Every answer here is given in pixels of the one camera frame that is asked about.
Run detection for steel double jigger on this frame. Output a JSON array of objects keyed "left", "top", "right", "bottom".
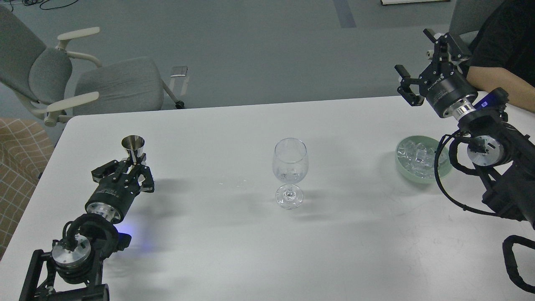
[{"left": 122, "top": 135, "right": 146, "bottom": 165}]

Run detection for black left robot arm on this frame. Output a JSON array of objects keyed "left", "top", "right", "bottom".
[{"left": 19, "top": 150, "right": 155, "bottom": 301}]

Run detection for grey office chair right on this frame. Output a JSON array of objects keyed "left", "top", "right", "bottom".
[{"left": 449, "top": 0, "right": 503, "bottom": 48}]

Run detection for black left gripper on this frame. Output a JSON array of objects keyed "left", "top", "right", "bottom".
[{"left": 85, "top": 153, "right": 155, "bottom": 223}]

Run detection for clear wine glass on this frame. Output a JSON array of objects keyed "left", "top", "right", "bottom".
[{"left": 273, "top": 138, "right": 309, "bottom": 209}]

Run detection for green ice bowl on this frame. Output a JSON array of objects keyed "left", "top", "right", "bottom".
[{"left": 394, "top": 135, "right": 439, "bottom": 184}]

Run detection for person forearm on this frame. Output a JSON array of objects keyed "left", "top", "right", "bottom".
[{"left": 467, "top": 66, "right": 535, "bottom": 113}]

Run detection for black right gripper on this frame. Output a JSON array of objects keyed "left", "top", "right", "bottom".
[{"left": 394, "top": 28, "right": 478, "bottom": 118}]

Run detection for grey office chair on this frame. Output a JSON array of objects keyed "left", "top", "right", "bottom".
[
  {"left": 0, "top": 6, "right": 185, "bottom": 127},
  {"left": 449, "top": 0, "right": 503, "bottom": 48}
]

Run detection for checkered beige cushion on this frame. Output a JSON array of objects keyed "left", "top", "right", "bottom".
[{"left": 0, "top": 117, "right": 54, "bottom": 257}]

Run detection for person black shirt torso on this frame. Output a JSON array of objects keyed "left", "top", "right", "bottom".
[{"left": 469, "top": 0, "right": 535, "bottom": 85}]

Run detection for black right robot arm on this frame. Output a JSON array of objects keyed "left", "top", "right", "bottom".
[{"left": 395, "top": 29, "right": 535, "bottom": 226}]

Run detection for black floor cables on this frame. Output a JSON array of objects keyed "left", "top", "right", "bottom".
[{"left": 0, "top": 0, "right": 79, "bottom": 11}]

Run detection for grey office chair left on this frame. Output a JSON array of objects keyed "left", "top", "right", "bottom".
[{"left": 0, "top": 6, "right": 185, "bottom": 127}]

